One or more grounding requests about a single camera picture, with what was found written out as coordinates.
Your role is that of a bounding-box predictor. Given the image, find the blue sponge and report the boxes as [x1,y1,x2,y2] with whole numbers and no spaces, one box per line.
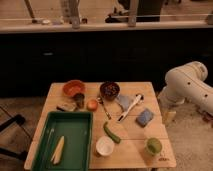
[136,109,154,127]

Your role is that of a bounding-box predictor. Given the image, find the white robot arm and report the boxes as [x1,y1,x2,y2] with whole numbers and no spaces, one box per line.
[157,61,213,128]

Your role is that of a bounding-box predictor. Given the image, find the green cup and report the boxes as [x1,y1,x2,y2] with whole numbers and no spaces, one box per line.
[145,137,162,156]

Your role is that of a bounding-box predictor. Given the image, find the white paper cup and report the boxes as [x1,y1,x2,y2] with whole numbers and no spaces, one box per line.
[96,136,115,157]

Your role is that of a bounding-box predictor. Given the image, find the dark small cup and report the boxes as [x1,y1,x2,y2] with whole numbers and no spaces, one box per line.
[74,93,85,108]

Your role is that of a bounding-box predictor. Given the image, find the green cucumber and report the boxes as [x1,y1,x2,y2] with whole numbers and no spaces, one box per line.
[103,122,121,144]

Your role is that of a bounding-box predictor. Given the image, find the dark brown bowl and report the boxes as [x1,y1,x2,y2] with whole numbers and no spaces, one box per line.
[100,82,120,101]

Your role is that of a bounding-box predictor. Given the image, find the metal spoon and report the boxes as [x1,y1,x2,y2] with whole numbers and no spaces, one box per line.
[97,96,111,120]

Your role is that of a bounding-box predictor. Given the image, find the orange fruit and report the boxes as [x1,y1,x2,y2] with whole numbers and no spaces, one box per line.
[87,99,98,111]

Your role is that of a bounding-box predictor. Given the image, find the green plastic tray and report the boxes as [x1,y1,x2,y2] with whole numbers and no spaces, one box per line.
[31,112,93,171]

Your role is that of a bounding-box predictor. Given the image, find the orange bowl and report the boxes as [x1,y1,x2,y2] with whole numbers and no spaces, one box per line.
[62,80,85,97]

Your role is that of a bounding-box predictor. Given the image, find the small beige object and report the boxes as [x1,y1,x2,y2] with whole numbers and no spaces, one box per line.
[56,103,77,112]

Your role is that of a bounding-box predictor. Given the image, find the black chair base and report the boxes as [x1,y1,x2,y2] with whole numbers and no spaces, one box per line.
[0,107,28,161]

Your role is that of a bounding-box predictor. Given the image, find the white handled brush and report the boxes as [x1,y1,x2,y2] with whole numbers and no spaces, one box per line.
[117,94,143,122]

